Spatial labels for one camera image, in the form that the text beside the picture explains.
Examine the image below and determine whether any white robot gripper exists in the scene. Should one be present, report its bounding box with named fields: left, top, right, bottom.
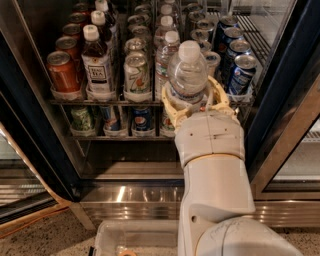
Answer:
left=161, top=76, right=245, bottom=167

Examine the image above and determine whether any clear front water bottle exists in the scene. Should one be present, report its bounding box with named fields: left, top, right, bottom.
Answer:
left=167, top=40, right=208, bottom=104

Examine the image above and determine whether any clear water bottle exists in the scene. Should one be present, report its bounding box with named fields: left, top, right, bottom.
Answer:
left=167, top=40, right=208, bottom=104
left=154, top=15, right=177, bottom=47
left=155, top=31, right=180, bottom=100

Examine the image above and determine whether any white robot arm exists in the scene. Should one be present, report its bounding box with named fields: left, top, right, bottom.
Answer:
left=162, top=78, right=303, bottom=256

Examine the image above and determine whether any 7up can lower shelf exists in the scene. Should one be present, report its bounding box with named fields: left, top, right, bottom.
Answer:
left=161, top=109, right=174, bottom=131

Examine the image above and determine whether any pepsi can lower shelf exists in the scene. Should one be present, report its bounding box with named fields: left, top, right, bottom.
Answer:
left=132, top=107, right=153, bottom=131

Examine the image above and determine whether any blue can lower shelf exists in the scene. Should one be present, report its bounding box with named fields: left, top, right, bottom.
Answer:
left=100, top=105, right=121, bottom=131

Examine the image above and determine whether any right glass fridge door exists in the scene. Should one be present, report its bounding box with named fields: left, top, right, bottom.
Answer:
left=246, top=0, right=320, bottom=201

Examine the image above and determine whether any glass fridge door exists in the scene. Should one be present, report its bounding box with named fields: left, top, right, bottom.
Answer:
left=246, top=0, right=320, bottom=201
left=0, top=92, right=71, bottom=237

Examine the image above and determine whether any front tea bottle white cap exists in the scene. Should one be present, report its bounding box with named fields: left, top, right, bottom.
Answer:
left=81, top=25, right=115, bottom=100

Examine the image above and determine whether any green can lower shelf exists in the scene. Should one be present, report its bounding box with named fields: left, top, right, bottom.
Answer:
left=71, top=106, right=94, bottom=131

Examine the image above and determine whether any left glass fridge door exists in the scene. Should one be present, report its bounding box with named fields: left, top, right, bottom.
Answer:
left=0, top=92, right=71, bottom=237

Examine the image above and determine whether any front blue pepsi can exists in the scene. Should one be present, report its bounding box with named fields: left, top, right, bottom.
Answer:
left=227, top=54, right=257, bottom=95

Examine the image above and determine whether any blue pepsi can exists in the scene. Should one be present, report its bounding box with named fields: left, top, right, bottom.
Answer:
left=222, top=39, right=251, bottom=83
left=215, top=15, right=238, bottom=44
left=218, top=27, right=244, bottom=53
left=227, top=54, right=257, bottom=95

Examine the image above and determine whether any front slim silver can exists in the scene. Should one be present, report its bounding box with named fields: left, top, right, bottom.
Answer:
left=204, top=51, right=221, bottom=78

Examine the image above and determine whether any slim silver can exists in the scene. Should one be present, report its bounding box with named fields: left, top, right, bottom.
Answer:
left=198, top=41, right=211, bottom=53
left=204, top=51, right=221, bottom=78

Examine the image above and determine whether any front 7up can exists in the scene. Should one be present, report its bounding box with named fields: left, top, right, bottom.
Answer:
left=124, top=52, right=150, bottom=94

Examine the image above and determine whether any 7up can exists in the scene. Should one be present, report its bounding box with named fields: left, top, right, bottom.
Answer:
left=124, top=37, right=147, bottom=58
left=124, top=52, right=150, bottom=94

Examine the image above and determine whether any front orange soda can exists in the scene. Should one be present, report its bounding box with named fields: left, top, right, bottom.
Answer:
left=47, top=51, right=80, bottom=93

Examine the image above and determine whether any orange soda can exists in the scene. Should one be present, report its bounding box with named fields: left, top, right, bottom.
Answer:
left=62, top=23, right=82, bottom=41
left=55, top=36, right=81, bottom=61
left=47, top=51, right=80, bottom=93

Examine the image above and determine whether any clear plastic bin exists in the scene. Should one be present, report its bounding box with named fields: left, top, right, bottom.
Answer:
left=92, top=220, right=178, bottom=256

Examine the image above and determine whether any stainless fridge base frame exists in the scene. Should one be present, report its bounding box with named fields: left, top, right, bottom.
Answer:
left=71, top=183, right=320, bottom=230

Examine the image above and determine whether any lower wire fridge shelf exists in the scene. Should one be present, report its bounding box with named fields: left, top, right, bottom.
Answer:
left=70, top=133, right=174, bottom=141

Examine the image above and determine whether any wire fridge shelf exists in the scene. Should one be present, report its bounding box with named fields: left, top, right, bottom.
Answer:
left=70, top=133, right=174, bottom=141
left=49, top=99, right=252, bottom=107

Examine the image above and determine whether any top wire fridge shelf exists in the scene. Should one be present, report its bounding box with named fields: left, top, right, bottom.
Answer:
left=49, top=99, right=252, bottom=107

